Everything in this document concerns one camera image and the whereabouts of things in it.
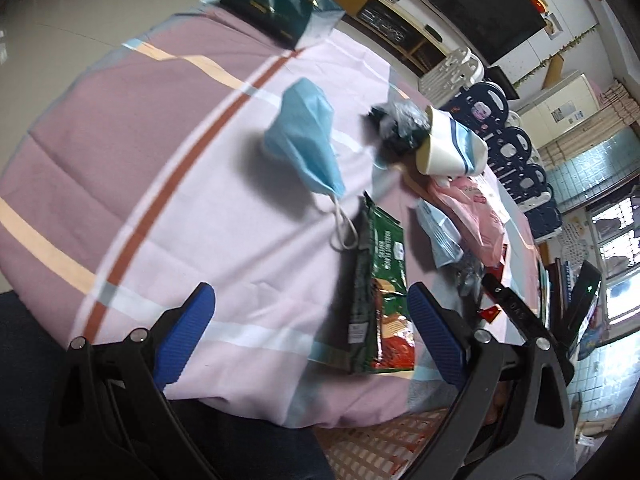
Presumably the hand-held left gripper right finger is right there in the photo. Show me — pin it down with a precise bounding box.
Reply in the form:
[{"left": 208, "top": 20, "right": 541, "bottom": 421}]
[{"left": 400, "top": 282, "right": 576, "bottom": 480}]

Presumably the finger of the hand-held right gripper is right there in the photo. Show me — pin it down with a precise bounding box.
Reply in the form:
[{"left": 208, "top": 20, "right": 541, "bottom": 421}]
[{"left": 481, "top": 272, "right": 552, "bottom": 342}]

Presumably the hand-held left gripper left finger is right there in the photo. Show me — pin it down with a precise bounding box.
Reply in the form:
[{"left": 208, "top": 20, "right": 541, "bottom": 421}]
[{"left": 42, "top": 282, "right": 223, "bottom": 480}]

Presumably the green snack packet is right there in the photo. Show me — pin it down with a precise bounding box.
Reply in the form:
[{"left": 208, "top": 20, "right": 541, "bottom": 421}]
[{"left": 347, "top": 191, "right": 417, "bottom": 374}]

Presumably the pale blue foil packet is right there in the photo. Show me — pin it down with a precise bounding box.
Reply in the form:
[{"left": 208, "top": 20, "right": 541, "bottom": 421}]
[{"left": 415, "top": 200, "right": 467, "bottom": 269}]

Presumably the pink plastic bag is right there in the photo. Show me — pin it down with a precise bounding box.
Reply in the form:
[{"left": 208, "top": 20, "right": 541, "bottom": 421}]
[{"left": 429, "top": 175, "right": 507, "bottom": 267}]

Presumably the orange plastic basket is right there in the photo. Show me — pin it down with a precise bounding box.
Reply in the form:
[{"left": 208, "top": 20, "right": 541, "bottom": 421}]
[{"left": 315, "top": 407, "right": 453, "bottom": 480}]

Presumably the white paper cup blue stripe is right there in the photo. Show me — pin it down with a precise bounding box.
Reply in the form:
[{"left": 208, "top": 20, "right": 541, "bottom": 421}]
[{"left": 415, "top": 105, "right": 489, "bottom": 177}]

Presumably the black plastic wrapper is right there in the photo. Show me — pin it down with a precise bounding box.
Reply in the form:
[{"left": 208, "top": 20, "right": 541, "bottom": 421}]
[{"left": 369, "top": 100, "right": 432, "bottom": 157}]

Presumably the blue face mask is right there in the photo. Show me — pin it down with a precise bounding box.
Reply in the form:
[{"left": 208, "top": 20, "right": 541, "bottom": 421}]
[{"left": 262, "top": 77, "right": 362, "bottom": 252}]

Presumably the row of upright books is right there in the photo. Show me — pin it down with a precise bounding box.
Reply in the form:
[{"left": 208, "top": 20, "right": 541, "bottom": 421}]
[{"left": 537, "top": 257, "right": 577, "bottom": 322}]

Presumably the window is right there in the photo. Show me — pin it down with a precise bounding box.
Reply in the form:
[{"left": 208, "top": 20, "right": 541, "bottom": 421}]
[{"left": 589, "top": 199, "right": 640, "bottom": 322}]

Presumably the navy playpen fence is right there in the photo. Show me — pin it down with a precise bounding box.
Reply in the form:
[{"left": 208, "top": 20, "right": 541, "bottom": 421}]
[{"left": 440, "top": 80, "right": 567, "bottom": 242}]

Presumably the plaid pink grey bedsheet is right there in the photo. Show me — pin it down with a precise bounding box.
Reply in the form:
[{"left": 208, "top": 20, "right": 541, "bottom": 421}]
[{"left": 0, "top": 0, "right": 546, "bottom": 428}]

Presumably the dark blue cloth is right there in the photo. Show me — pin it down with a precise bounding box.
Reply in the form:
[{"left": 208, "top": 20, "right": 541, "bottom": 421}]
[{"left": 0, "top": 290, "right": 333, "bottom": 480}]

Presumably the white plastic fence panel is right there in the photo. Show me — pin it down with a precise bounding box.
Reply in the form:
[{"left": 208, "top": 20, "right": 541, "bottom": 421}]
[{"left": 417, "top": 47, "right": 484, "bottom": 107}]

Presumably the black television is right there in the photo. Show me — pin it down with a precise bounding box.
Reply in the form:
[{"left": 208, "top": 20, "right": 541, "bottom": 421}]
[{"left": 415, "top": 0, "right": 547, "bottom": 62}]

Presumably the wooden tv cabinet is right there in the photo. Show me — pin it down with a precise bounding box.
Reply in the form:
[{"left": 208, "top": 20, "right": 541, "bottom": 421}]
[{"left": 300, "top": 0, "right": 453, "bottom": 73}]

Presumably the teal paper gift bag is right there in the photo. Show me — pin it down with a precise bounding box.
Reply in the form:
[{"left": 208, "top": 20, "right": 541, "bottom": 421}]
[{"left": 220, "top": 0, "right": 346, "bottom": 51}]

